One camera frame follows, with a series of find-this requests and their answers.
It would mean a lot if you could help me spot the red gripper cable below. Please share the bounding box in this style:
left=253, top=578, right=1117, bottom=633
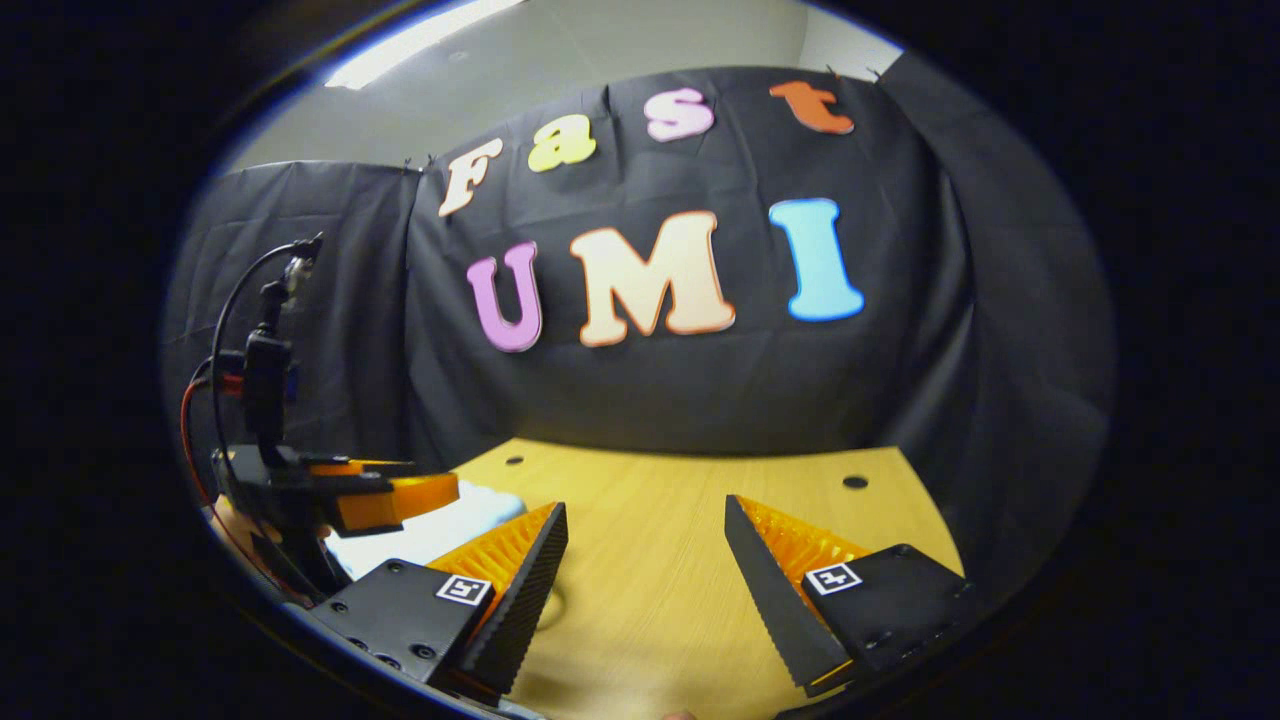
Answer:
left=180, top=375, right=296, bottom=601

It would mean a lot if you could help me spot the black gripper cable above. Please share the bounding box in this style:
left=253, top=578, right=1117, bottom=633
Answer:
left=208, top=238, right=323, bottom=461

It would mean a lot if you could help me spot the white hard-shell suitcase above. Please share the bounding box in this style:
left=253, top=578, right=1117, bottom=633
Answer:
left=322, top=480, right=529, bottom=583

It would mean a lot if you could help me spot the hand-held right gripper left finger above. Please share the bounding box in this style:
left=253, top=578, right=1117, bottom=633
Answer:
left=310, top=500, right=569, bottom=706

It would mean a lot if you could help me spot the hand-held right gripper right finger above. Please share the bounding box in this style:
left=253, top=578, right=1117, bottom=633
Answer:
left=724, top=494, right=979, bottom=699

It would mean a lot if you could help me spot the black backdrop cloth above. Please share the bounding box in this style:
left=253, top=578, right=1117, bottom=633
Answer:
left=160, top=50, right=1116, bottom=601

